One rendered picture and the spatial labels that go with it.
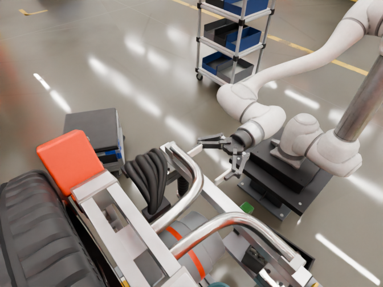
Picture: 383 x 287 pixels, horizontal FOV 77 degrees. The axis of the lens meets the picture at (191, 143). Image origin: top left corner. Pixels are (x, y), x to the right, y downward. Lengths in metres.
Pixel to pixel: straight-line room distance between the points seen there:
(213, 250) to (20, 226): 0.39
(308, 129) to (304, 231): 0.68
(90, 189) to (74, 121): 1.42
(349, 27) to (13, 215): 1.08
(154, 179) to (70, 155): 0.17
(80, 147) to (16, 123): 2.17
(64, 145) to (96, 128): 1.27
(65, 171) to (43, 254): 0.16
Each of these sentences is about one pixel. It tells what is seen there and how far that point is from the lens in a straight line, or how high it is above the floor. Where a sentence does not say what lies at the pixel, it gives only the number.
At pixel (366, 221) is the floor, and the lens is 1.96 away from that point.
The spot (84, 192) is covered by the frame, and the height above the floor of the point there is 1.12.
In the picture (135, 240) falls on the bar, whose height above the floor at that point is 1.09.
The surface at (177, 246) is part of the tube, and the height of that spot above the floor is 1.01.
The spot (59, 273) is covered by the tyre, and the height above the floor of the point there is 1.18.
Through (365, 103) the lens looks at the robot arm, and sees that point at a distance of 1.20.
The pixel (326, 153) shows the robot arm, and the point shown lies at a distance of 1.31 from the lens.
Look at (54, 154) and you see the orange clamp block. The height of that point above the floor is 1.15.
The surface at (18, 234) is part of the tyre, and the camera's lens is 0.34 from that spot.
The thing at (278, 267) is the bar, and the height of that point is 0.97.
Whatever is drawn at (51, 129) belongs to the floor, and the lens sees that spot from 2.38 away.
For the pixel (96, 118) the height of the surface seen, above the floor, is 0.34.
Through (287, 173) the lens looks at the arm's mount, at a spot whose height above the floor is 0.37.
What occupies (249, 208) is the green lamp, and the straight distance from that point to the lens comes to 0.91.
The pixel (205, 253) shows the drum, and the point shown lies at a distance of 0.57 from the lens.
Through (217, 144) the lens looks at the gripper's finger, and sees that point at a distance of 0.84.
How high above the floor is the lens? 1.44
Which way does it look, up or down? 47 degrees down
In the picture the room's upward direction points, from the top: 1 degrees clockwise
